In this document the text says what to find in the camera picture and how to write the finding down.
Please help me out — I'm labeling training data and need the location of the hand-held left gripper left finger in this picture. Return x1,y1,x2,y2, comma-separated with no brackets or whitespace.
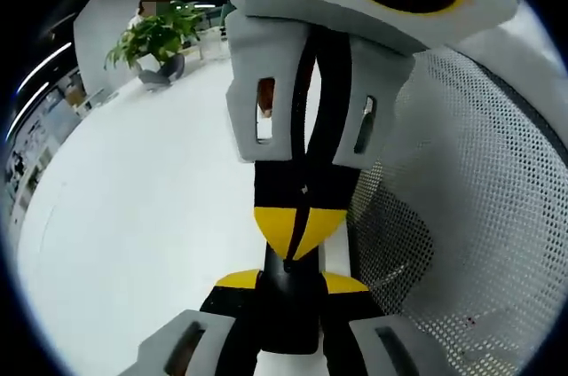
119,270,267,376

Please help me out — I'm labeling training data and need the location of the black remote control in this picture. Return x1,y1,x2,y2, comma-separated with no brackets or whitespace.
261,247,326,356

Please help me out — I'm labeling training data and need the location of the potted green plant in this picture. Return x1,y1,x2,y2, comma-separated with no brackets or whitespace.
105,0,205,72

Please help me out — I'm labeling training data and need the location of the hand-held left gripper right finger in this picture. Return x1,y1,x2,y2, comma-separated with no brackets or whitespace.
318,271,461,376

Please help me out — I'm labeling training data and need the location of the white ceiling light strip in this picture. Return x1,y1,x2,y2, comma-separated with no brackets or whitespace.
5,82,51,140
16,42,73,94

